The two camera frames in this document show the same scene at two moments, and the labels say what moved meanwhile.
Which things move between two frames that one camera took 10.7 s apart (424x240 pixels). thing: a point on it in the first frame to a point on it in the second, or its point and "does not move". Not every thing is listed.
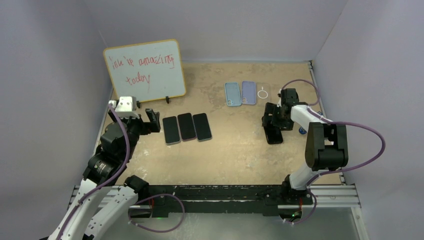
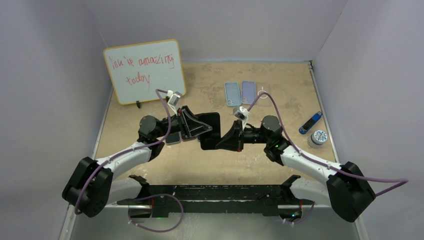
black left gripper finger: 154,119 to 195,125
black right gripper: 270,108 to 234,139
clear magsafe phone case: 263,93 does not move
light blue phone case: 232,94 does not move
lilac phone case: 248,92 does not move
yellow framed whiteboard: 146,71 does not move
